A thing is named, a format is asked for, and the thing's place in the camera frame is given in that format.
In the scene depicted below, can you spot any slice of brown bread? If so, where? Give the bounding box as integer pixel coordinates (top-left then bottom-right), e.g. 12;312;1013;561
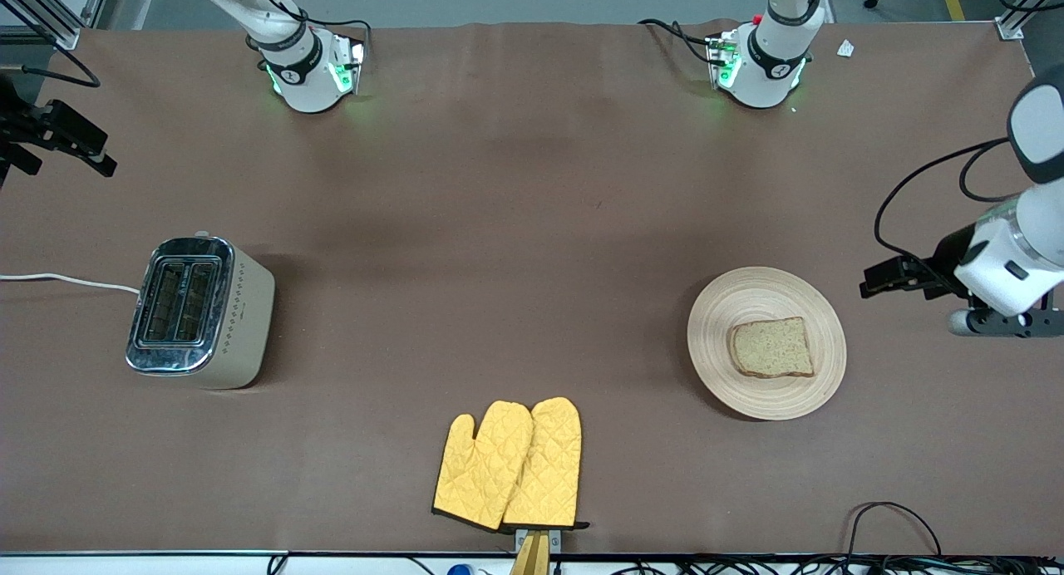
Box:
728;317;816;380

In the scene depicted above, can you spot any black left arm base cable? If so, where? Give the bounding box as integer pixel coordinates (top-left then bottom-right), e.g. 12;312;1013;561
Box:
638;17;724;66

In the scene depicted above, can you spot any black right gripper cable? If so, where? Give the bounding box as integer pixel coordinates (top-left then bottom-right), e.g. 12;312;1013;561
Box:
20;47;103;89

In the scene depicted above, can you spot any wooden stick with metal bracket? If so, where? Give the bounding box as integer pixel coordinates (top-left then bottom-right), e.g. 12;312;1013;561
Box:
509;527;563;575

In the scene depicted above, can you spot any white toaster power cable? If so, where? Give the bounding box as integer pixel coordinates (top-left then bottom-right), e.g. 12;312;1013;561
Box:
0;272;140;297

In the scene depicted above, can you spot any round light wooden plate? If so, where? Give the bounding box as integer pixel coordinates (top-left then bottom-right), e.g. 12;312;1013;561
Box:
687;266;848;421

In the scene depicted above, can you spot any cream and chrome toaster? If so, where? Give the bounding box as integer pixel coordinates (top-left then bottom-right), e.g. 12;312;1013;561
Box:
125;230;277;391

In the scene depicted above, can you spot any aluminium extrusion frame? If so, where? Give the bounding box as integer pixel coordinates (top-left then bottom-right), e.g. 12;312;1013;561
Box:
0;0;113;51
973;0;1064;42

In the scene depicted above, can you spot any brown table cover mat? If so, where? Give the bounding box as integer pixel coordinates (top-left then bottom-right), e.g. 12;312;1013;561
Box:
0;20;1064;557

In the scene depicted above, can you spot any black looped cable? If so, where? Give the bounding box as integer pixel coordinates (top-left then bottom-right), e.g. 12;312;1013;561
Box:
844;501;944;559

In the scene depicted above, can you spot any yellow quilted oven mitt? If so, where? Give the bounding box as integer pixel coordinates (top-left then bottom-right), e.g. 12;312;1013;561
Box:
501;396;591;531
431;401;534;532

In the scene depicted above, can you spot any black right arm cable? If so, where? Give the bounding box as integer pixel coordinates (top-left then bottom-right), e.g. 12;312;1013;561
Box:
248;0;373;71

